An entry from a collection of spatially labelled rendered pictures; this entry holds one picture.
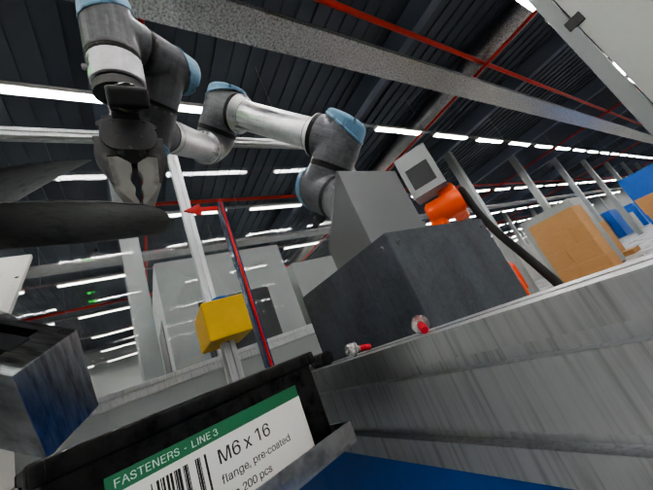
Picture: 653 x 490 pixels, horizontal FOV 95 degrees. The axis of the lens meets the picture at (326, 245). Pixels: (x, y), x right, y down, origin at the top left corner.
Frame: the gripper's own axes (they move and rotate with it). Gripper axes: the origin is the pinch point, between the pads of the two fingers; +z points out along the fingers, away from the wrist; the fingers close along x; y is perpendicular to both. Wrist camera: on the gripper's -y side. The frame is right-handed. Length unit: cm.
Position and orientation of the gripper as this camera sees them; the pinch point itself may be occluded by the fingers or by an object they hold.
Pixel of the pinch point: (142, 207)
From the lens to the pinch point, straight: 51.8
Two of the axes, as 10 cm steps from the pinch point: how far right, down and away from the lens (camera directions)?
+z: 2.2, 9.7, -0.7
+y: -5.3, 1.8, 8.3
